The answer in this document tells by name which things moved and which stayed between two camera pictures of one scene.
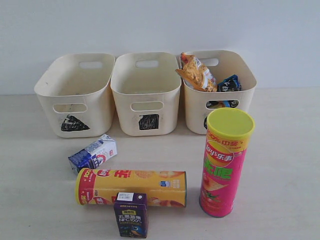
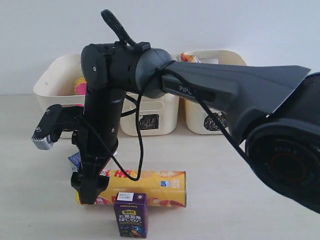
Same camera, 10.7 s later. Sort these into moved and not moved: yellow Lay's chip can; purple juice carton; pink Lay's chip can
Moved: pink Lay's chip can
Not moved: purple juice carton; yellow Lay's chip can
